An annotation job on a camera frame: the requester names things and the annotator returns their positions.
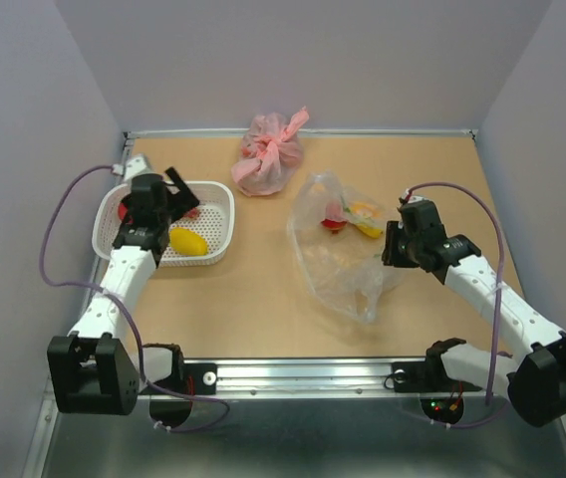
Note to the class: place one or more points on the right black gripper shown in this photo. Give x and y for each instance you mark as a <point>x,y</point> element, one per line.
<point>391,254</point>

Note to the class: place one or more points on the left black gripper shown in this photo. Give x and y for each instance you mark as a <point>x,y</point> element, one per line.
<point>183,199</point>

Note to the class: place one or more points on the red grape bunch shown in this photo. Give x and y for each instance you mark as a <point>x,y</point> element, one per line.
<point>191,211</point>

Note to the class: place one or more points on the yellow fruit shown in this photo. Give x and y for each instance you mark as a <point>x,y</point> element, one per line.
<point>187,243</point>

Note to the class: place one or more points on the red fruit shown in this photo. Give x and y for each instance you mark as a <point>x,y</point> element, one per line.
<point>123,210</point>

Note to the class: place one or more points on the orange fruit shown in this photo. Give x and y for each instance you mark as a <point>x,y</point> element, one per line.
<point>367,218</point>

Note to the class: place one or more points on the clear plastic fruit bag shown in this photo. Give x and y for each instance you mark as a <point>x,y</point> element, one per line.
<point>344,272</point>

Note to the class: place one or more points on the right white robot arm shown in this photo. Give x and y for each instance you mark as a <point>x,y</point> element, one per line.
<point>533,377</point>

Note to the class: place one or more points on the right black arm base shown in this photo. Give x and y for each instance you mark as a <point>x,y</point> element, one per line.
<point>440,399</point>

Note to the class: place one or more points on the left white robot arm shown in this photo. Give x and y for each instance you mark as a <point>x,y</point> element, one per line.
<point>90,369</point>

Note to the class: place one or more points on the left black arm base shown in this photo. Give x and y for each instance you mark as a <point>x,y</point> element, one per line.
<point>176,415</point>

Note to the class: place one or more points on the pink knotted plastic bag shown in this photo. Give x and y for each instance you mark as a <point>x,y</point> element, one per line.
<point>270,153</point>

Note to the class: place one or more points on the white perforated plastic basket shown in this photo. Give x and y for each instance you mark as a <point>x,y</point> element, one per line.
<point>215,223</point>

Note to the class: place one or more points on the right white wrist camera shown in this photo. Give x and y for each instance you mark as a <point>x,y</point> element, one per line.
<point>409,197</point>

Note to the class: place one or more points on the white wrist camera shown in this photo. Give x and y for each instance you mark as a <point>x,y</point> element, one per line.
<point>409,197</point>
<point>134,166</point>

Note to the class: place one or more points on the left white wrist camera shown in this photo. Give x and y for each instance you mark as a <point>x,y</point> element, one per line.
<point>134,166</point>

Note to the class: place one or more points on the aluminium front rail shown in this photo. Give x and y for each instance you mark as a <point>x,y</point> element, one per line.
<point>291,378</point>

